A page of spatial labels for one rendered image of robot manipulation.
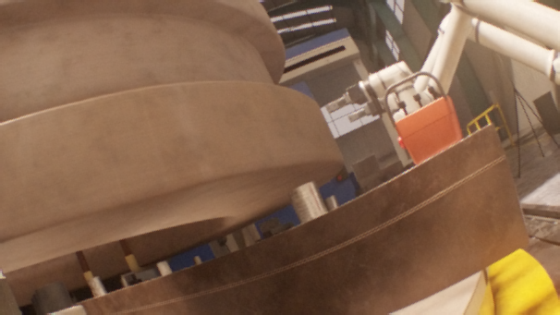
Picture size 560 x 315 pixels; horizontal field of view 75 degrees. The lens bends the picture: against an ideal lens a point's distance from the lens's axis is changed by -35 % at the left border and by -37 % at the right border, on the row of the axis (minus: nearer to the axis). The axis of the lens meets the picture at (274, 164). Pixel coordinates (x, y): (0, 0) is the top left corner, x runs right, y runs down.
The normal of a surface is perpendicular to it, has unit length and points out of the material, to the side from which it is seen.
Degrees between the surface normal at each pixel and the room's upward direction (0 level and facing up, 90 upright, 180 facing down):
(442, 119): 97
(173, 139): 90
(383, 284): 90
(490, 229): 90
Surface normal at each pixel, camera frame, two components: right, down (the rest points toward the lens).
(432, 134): -0.40, 0.19
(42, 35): 0.64, -0.37
